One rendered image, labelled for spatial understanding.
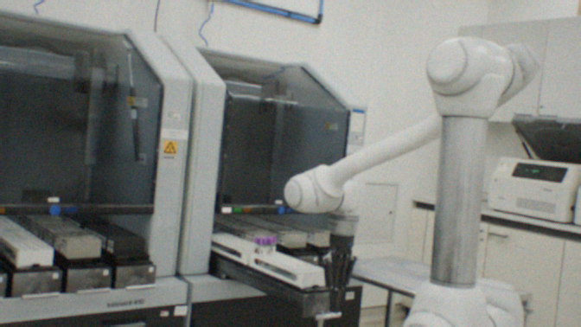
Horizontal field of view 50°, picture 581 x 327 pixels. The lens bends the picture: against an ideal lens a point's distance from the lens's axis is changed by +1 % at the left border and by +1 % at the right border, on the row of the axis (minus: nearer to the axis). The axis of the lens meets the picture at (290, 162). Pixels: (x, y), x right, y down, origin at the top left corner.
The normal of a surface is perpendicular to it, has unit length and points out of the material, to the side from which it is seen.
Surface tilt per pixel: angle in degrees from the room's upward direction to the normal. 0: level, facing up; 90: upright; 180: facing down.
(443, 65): 84
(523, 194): 90
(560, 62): 90
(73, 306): 90
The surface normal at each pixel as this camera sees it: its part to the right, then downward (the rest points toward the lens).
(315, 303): 0.61, 0.11
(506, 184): -0.81, -0.05
